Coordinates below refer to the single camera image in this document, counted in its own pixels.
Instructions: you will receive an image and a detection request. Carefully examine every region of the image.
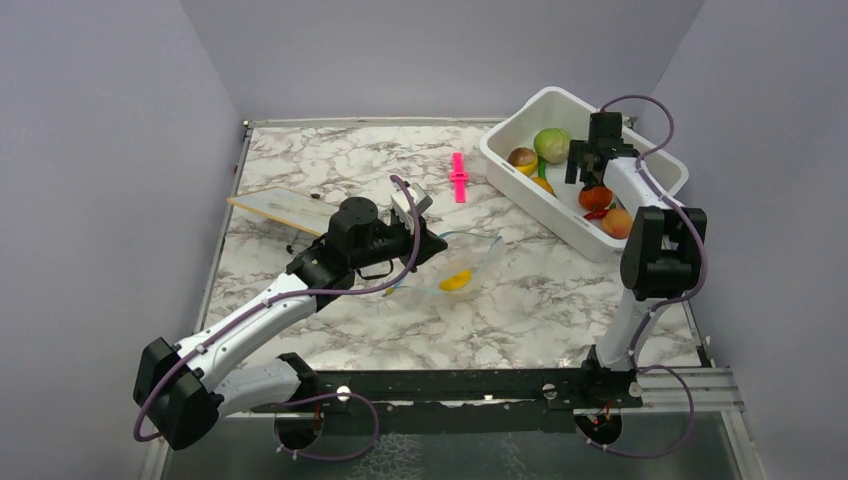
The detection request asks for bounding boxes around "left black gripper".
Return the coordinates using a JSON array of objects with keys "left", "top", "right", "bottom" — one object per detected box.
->
[{"left": 351, "top": 213, "right": 449, "bottom": 274}]

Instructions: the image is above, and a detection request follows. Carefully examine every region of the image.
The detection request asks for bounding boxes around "orange pumpkin toy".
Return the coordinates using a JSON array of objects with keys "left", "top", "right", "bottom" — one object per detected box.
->
[{"left": 577, "top": 186, "right": 614, "bottom": 212}]

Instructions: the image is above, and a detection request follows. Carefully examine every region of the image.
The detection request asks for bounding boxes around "clear zip top bag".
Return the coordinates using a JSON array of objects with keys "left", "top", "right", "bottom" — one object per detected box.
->
[{"left": 383, "top": 231, "right": 507, "bottom": 309}]

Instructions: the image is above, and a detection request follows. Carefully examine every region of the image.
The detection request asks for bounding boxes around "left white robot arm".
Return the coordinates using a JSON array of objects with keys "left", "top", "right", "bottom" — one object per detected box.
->
[{"left": 132, "top": 197, "right": 448, "bottom": 450}]

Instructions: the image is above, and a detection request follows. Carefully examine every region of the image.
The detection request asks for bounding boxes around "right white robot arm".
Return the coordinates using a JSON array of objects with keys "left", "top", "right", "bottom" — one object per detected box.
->
[{"left": 565, "top": 111, "right": 707, "bottom": 407}]

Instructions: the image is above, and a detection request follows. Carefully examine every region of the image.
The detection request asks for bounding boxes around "orange carrot toy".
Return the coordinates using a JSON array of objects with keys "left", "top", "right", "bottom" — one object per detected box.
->
[{"left": 531, "top": 177, "right": 555, "bottom": 195}]

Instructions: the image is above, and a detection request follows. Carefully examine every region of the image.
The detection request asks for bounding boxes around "green cabbage toy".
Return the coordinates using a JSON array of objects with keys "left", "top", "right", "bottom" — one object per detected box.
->
[{"left": 533, "top": 128, "right": 572, "bottom": 164}]

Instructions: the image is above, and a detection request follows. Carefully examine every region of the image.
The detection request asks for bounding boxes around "peach toy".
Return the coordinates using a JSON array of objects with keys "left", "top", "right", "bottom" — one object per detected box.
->
[{"left": 599, "top": 208, "right": 633, "bottom": 240}]

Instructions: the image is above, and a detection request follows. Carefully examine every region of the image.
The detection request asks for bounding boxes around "pink plastic clip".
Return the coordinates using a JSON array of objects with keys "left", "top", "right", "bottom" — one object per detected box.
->
[{"left": 449, "top": 152, "right": 469, "bottom": 203}]

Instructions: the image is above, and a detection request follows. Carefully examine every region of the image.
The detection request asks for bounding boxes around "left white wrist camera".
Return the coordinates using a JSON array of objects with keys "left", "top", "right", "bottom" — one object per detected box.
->
[{"left": 391, "top": 183, "right": 433, "bottom": 232}]

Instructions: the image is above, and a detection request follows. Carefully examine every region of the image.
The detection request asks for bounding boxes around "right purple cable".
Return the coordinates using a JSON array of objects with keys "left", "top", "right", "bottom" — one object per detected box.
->
[{"left": 599, "top": 93, "right": 710, "bottom": 372}]

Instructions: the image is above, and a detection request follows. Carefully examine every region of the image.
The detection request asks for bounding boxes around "black metal base rail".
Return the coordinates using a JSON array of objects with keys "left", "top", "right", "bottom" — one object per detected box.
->
[{"left": 252, "top": 360, "right": 642, "bottom": 435}]

